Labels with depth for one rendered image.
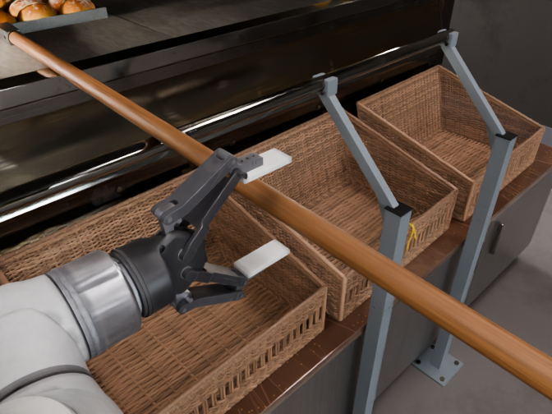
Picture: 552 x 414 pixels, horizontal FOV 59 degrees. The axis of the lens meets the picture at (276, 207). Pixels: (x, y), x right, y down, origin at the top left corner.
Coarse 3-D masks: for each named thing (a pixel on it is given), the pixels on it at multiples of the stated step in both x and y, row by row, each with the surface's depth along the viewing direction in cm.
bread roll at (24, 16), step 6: (24, 6) 124; (30, 6) 124; (36, 6) 124; (42, 6) 125; (48, 6) 127; (18, 12) 124; (24, 12) 123; (30, 12) 123; (36, 12) 124; (42, 12) 125; (48, 12) 126; (54, 12) 128; (18, 18) 124; (24, 18) 123; (30, 18) 124; (36, 18) 124
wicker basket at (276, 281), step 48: (144, 192) 122; (48, 240) 108; (96, 240) 116; (240, 240) 131; (288, 288) 124; (144, 336) 118; (192, 336) 118; (240, 336) 118; (288, 336) 110; (144, 384) 107; (192, 384) 107; (240, 384) 103
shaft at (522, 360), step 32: (64, 64) 95; (96, 96) 86; (160, 128) 73; (192, 160) 68; (256, 192) 60; (288, 224) 57; (320, 224) 54; (352, 256) 51; (384, 256) 50; (384, 288) 49; (416, 288) 46; (448, 320) 44; (480, 320) 43; (480, 352) 43; (512, 352) 40; (544, 384) 39
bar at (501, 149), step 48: (288, 96) 93; (480, 96) 127; (144, 144) 76; (0, 192) 64; (48, 192) 67; (384, 192) 100; (480, 192) 137; (384, 240) 104; (480, 240) 144; (384, 336) 122
